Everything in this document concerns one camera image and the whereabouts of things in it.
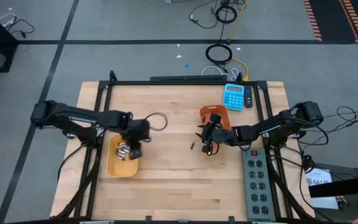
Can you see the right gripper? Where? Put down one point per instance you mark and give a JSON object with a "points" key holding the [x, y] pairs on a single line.
{"points": [[221, 135]]}

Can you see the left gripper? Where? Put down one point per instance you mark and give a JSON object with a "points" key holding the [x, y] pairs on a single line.
{"points": [[137, 130]]}

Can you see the copper and black battery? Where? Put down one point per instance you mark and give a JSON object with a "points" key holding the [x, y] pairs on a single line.
{"points": [[122, 144], [120, 153], [192, 145], [126, 150], [120, 157]]}

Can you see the yellow plastic bin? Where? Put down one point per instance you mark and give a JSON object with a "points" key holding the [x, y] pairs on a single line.
{"points": [[121, 168]]}

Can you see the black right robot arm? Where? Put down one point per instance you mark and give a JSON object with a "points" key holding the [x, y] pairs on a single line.
{"points": [[278, 127]]}

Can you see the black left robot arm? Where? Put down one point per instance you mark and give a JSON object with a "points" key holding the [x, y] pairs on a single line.
{"points": [[73, 113]]}

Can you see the orange plastic bin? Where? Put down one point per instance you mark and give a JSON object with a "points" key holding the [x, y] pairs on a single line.
{"points": [[224, 112]]}

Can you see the blue calculator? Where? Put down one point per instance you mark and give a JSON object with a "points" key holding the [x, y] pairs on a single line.
{"points": [[233, 99]]}

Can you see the black remote control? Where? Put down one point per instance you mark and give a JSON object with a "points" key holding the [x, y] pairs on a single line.
{"points": [[248, 98]]}

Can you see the black flat bar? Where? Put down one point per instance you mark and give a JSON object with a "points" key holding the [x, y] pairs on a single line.
{"points": [[188, 78]]}

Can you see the grey power strip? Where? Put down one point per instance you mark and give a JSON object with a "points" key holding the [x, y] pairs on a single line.
{"points": [[257, 174]]}

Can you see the white paper sign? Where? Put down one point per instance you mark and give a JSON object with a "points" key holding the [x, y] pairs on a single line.
{"points": [[319, 177]]}

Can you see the black side table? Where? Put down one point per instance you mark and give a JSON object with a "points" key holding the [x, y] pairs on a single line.
{"points": [[343, 186]]}

